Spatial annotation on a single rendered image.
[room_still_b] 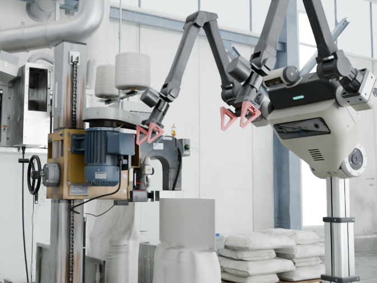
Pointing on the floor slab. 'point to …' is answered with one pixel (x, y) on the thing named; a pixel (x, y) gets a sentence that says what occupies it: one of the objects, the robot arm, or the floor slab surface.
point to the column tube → (59, 118)
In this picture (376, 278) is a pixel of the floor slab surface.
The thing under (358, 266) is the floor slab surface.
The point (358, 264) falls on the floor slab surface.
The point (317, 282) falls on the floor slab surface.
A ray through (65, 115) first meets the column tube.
